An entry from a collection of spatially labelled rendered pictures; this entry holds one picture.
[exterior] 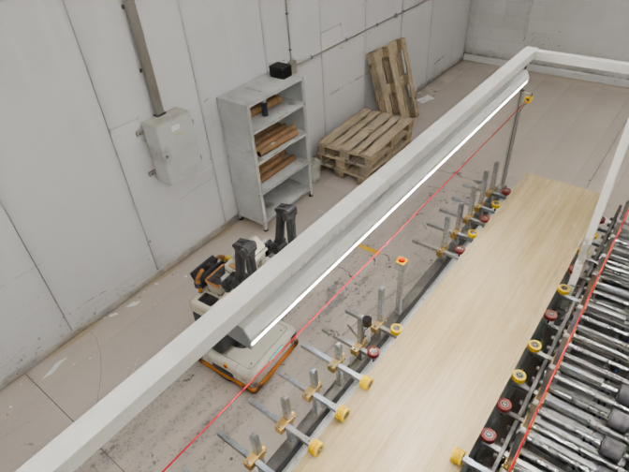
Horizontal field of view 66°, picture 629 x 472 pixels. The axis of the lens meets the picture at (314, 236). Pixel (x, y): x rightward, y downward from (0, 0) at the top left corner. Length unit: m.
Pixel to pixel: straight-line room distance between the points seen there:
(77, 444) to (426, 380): 2.27
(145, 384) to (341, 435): 1.78
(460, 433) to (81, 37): 3.80
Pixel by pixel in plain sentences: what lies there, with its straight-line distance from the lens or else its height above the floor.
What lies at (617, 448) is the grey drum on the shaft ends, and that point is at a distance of 3.30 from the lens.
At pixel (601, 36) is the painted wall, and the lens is 9.95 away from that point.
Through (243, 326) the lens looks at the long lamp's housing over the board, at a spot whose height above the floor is 2.38.
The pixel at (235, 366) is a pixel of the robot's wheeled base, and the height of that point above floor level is 0.27.
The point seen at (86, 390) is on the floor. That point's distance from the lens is 4.75.
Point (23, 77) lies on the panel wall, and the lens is 4.22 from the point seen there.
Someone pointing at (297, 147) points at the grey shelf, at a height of 0.64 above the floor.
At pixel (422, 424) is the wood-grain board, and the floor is 0.90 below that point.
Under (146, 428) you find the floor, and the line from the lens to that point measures 4.31.
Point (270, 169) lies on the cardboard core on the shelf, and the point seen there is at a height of 0.59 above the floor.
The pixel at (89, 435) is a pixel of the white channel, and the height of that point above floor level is 2.46.
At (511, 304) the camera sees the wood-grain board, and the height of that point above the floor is 0.90.
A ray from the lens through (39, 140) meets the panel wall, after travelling 4.34.
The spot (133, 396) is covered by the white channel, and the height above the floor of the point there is 2.46.
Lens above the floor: 3.48
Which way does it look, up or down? 38 degrees down
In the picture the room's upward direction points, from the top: 4 degrees counter-clockwise
